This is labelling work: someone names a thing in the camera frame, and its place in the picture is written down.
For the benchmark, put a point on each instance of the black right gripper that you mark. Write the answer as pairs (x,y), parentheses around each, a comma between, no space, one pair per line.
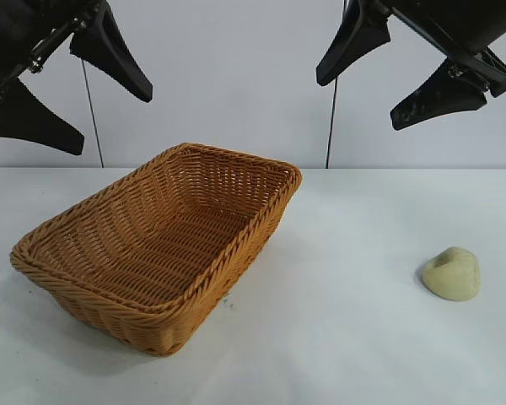
(455,21)

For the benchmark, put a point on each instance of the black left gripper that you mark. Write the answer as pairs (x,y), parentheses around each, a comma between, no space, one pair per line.
(21,29)

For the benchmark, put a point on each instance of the pale yellow egg yolk pastry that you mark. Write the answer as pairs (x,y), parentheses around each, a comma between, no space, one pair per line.
(452,276)

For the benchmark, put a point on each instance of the brown woven wicker basket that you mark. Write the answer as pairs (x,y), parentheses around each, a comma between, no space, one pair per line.
(152,253)

